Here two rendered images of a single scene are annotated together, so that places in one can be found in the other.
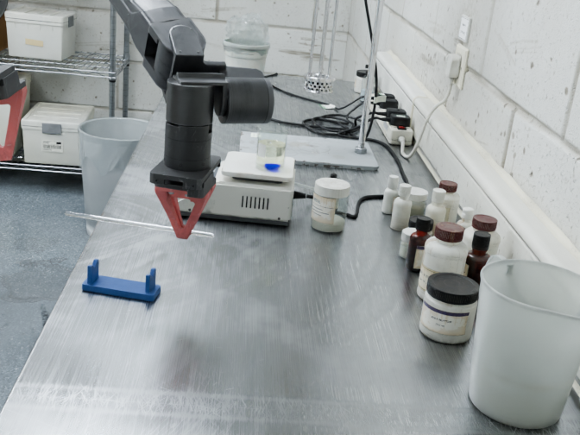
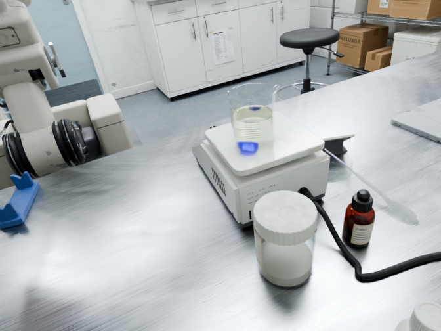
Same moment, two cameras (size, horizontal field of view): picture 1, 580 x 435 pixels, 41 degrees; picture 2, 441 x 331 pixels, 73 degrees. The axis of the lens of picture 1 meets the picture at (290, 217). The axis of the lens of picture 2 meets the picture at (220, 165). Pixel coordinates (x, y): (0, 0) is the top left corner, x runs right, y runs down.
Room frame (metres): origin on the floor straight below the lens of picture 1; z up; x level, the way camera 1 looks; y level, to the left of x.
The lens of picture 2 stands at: (1.14, -0.25, 1.02)
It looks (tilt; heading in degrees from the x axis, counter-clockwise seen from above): 33 degrees down; 73
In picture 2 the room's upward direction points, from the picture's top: 8 degrees counter-clockwise
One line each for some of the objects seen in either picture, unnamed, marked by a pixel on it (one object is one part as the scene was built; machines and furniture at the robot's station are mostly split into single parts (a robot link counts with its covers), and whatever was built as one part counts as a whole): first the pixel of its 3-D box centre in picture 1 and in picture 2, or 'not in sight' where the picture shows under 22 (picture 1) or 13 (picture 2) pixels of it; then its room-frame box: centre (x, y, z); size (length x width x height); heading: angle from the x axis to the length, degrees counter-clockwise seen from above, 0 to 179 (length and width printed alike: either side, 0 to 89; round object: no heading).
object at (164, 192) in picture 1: (186, 201); not in sight; (0.94, 0.13, 0.89); 0.07 x 0.07 x 0.09; 83
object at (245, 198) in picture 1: (242, 188); (252, 157); (1.29, 0.09, 0.79); 0.22 x 0.13 x 0.08; 90
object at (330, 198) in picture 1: (330, 205); (284, 239); (1.25, -0.07, 0.79); 0.06 x 0.06 x 0.08
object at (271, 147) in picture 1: (272, 147); (254, 118); (1.27, 0.04, 0.87); 0.06 x 0.05 x 0.08; 169
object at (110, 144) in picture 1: (122, 179); not in sight; (2.88, 0.67, 0.22); 0.33 x 0.33 x 0.41
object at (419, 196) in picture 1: (412, 204); not in sight; (1.33, -0.22, 0.78); 0.05 x 0.05 x 0.05
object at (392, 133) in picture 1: (388, 116); not in sight; (2.02, -0.23, 0.77); 0.40 x 0.06 x 0.04; 4
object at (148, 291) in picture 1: (122, 279); (16, 196); (0.94, 0.21, 0.77); 0.10 x 0.03 x 0.04; 83
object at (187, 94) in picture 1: (195, 101); not in sight; (0.93, 0.13, 1.02); 0.07 x 0.06 x 0.07; 114
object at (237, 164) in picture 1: (259, 166); (260, 138); (1.29, 0.06, 0.83); 0.12 x 0.12 x 0.01; 0
